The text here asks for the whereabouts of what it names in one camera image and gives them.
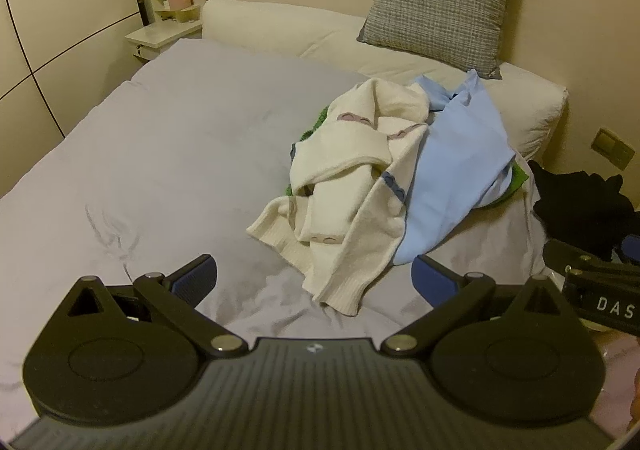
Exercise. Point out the wall socket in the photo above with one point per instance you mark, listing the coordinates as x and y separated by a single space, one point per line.
612 147

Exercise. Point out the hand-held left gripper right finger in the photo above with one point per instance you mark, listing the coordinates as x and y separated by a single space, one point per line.
434 280

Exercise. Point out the light blue garment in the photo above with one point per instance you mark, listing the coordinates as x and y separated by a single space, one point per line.
455 155

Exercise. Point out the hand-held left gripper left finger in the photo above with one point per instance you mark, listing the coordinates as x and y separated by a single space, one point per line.
192 277

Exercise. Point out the cream striped knit sweater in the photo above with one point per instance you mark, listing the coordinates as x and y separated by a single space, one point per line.
350 230

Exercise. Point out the bed with grey sheet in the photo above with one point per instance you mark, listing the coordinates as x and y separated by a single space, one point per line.
175 155

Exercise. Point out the green knit garment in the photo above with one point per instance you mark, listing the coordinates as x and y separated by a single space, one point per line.
515 177

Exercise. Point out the black cloth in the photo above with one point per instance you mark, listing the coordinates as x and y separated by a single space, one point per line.
575 210

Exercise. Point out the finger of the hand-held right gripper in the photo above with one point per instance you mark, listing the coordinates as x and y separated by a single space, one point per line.
590 255

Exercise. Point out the cream bolster cushion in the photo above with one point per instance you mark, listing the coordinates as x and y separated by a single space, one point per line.
280 30

